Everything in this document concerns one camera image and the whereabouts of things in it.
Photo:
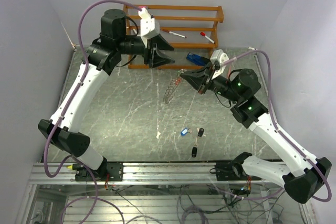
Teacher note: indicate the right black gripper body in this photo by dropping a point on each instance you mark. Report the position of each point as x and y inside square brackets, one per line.
[222, 85]

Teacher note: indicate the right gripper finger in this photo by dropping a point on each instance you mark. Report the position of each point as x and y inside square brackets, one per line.
[197, 71]
[198, 81]

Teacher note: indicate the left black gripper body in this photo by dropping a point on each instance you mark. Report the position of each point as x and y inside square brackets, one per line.
[133, 45]

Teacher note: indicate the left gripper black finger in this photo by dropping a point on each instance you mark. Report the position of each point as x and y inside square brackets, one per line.
[162, 43]
[159, 58]

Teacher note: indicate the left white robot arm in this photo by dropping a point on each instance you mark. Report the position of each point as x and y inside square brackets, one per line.
[62, 129]

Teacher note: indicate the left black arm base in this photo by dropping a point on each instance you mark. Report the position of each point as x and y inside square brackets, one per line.
[110, 171]

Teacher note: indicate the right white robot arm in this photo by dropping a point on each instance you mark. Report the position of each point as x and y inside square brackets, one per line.
[302, 174]

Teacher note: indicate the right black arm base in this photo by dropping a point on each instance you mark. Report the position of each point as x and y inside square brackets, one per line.
[223, 170]

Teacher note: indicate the blue stapler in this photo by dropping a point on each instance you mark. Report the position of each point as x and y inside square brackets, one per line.
[196, 59]

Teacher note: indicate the red capped white marker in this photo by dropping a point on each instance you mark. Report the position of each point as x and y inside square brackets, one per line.
[173, 33]

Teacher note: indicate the red tipped white marker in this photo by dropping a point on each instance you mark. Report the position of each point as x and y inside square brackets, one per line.
[207, 37]

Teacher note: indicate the black key fob upper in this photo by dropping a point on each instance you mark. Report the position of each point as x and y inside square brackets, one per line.
[200, 132]

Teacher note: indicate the black key fob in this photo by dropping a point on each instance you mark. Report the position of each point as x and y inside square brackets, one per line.
[194, 151]
[200, 132]

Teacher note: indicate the blue key tag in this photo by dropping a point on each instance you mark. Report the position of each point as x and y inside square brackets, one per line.
[184, 131]

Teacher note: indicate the wooden three-tier shelf rack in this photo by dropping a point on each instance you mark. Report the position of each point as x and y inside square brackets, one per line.
[189, 21]

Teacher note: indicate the black key fob lower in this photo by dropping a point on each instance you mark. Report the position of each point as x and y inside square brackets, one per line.
[194, 151]

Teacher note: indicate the aluminium mounting rail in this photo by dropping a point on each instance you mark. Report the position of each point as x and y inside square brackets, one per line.
[163, 173]

